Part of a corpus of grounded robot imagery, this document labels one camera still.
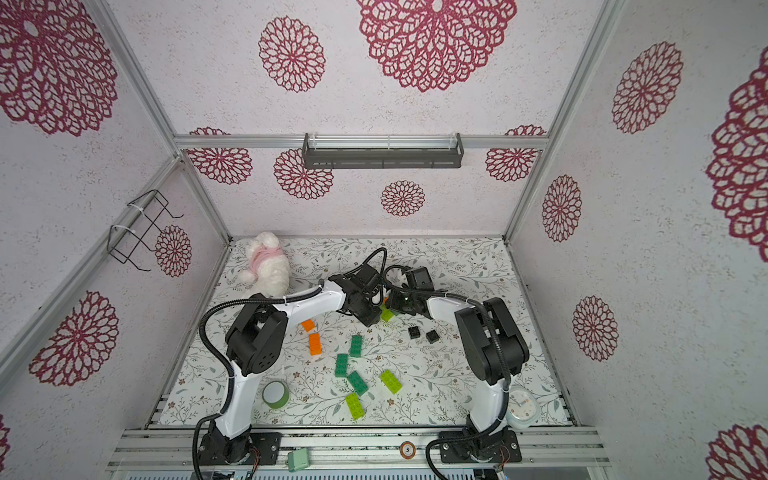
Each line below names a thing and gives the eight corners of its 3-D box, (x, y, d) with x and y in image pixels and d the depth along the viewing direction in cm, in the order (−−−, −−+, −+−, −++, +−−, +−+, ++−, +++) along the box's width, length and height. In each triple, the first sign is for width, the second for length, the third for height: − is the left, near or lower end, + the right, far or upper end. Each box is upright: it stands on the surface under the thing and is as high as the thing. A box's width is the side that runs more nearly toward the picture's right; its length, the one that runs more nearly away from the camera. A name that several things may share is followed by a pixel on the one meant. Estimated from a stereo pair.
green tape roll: (266, 409, 82) (259, 402, 77) (271, 387, 86) (265, 380, 81) (287, 409, 82) (281, 402, 77) (291, 387, 86) (285, 380, 81)
